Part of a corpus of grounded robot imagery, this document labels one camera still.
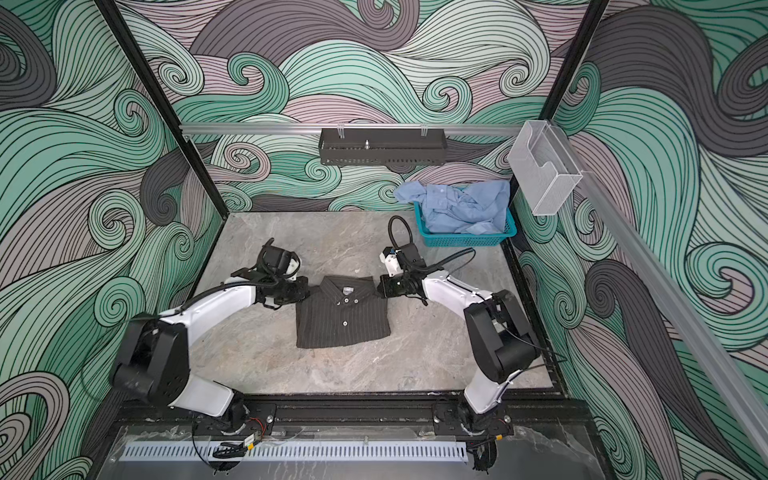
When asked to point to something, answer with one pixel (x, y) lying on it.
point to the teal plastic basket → (439, 239)
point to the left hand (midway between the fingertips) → (310, 290)
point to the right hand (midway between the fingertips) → (379, 287)
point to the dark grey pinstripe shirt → (340, 309)
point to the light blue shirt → (471, 208)
